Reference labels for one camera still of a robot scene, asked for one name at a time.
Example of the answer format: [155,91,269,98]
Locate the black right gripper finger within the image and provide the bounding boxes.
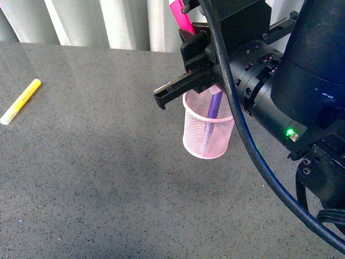
[178,1,209,41]

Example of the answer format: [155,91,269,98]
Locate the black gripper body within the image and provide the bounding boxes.
[153,0,299,110]

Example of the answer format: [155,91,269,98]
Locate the pink marker pen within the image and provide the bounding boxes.
[168,0,196,35]

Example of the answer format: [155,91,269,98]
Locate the purple marker pen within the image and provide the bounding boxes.
[204,85,223,146]

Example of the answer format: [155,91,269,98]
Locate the pink mesh pen cup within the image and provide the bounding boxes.
[183,89,234,159]

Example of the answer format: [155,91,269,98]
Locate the white pleated curtain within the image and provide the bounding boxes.
[0,0,305,53]

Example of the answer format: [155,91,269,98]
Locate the yellow marker pen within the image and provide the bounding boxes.
[1,79,42,125]

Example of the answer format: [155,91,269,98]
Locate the black cable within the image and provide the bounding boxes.
[198,0,345,253]

